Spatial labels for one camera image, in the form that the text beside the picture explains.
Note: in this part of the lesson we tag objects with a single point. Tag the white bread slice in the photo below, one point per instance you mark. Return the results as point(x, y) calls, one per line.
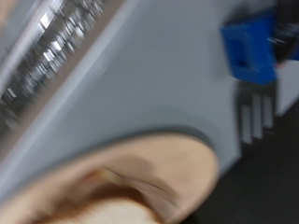
point(118, 214)

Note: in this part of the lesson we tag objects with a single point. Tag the spatula with blue block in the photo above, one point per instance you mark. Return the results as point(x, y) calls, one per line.
point(249, 46)

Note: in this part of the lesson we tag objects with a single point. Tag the silver toaster oven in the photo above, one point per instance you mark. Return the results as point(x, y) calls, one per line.
point(149, 77)

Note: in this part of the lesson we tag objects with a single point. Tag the round wooden board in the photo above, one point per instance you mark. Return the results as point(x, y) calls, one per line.
point(174, 161)

